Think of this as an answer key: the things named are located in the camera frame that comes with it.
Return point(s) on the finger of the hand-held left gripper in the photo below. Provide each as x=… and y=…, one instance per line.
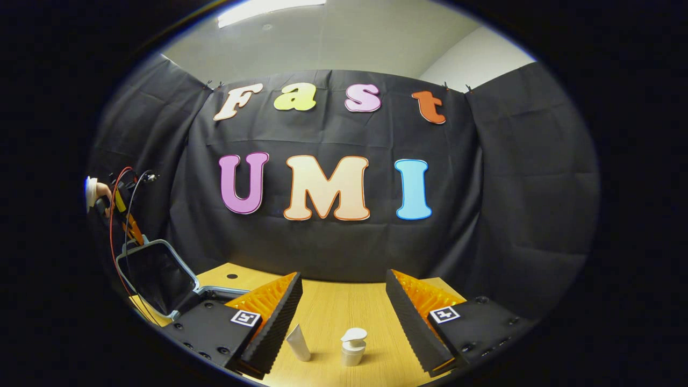
x=134, y=232

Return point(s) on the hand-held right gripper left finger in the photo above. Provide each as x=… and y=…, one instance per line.
x=279, y=322

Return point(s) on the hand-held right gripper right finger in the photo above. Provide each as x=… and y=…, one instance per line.
x=408, y=322

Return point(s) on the white squeeze tube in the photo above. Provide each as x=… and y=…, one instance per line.
x=299, y=344

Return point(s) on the light blue cloud-shaped suitcase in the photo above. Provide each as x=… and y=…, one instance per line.
x=156, y=277

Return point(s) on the white pump bottle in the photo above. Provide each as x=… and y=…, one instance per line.
x=353, y=352

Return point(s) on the black backdrop cloth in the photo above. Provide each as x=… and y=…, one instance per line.
x=349, y=252

